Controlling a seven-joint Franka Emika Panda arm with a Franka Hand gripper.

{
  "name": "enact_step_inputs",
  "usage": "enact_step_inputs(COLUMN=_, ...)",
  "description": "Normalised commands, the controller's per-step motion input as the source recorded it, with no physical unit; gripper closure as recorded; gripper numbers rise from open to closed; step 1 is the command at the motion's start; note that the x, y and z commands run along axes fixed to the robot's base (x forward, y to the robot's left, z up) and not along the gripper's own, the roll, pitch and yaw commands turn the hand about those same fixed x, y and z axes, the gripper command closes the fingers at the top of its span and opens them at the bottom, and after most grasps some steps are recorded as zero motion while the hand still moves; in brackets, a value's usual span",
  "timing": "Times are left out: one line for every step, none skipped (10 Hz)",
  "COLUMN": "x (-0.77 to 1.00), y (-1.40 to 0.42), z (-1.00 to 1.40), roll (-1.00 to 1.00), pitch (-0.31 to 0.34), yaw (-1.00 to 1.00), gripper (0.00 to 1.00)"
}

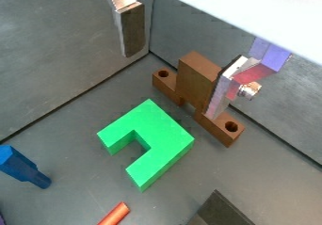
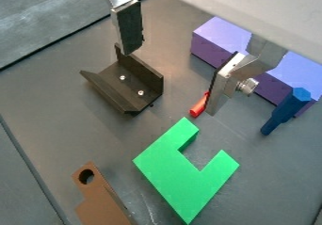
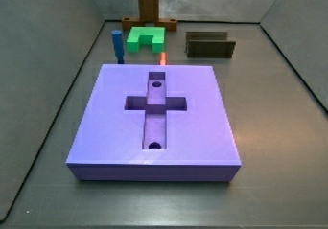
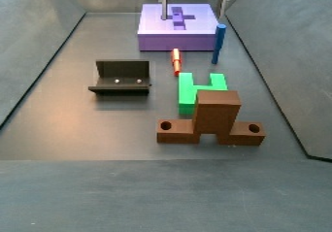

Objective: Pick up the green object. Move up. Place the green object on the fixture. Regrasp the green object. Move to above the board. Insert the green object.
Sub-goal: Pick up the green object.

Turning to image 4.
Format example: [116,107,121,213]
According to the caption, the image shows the red cylinder peg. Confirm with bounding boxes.
[170,49,181,77]

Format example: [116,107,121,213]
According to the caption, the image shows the black angle bracket fixture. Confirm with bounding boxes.
[88,59,150,94]

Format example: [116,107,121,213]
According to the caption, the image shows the green U-shaped block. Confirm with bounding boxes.
[177,73,228,115]

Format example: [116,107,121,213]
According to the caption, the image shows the brown T-shaped block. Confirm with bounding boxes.
[157,90,265,146]

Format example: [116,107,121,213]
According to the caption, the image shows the purple board with cross slot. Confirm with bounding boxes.
[137,4,217,51]

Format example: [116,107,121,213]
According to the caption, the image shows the blue cylinder peg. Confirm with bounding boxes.
[212,23,226,64]

